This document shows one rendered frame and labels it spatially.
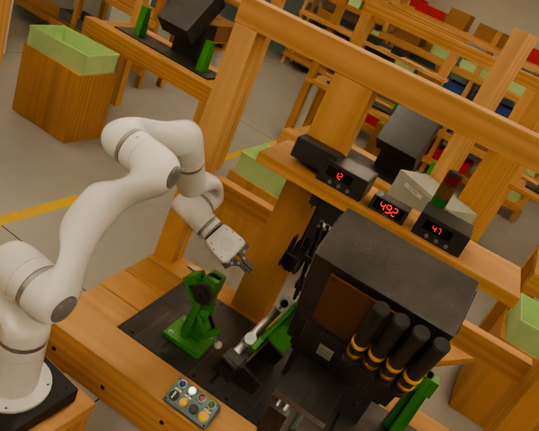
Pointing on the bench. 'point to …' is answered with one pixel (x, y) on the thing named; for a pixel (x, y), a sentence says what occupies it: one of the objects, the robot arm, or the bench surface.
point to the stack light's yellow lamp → (444, 192)
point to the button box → (192, 403)
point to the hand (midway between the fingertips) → (246, 267)
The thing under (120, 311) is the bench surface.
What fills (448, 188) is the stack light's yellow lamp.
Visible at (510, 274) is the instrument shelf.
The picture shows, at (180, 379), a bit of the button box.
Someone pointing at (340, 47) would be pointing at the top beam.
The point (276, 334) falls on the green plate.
